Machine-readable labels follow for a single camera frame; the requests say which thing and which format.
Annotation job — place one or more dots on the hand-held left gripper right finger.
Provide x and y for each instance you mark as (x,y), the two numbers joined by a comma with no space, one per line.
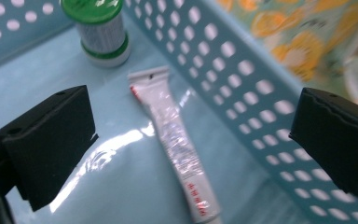
(338,140)

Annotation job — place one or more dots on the orange-print cloth bag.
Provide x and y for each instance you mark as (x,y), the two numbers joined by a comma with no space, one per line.
(307,46)

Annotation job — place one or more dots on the white ointment tube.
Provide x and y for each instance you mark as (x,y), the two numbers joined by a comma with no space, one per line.
(174,137)

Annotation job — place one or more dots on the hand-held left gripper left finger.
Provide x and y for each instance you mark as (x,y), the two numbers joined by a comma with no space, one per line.
(49,143)

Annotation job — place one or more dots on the small green-capped bottle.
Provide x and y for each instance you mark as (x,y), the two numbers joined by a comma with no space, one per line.
(102,34)

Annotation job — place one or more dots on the blue perforated plastic basket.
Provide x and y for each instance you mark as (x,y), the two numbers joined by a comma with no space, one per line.
(28,71)

